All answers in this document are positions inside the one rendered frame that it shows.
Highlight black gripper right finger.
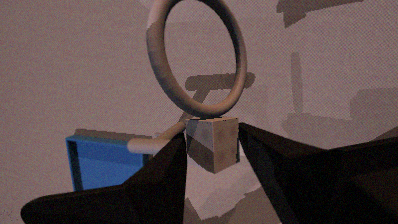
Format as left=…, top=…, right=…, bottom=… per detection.
left=239, top=122, right=398, bottom=224

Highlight blue tray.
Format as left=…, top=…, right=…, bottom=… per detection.
left=65, top=135, right=149, bottom=192

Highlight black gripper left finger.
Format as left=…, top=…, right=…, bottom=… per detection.
left=20, top=132, right=187, bottom=224

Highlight grey metal cylinder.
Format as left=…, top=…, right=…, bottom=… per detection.
left=127, top=121, right=186, bottom=155

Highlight grey metal ring with square tab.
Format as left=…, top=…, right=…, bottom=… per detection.
left=146, top=0, right=247, bottom=174

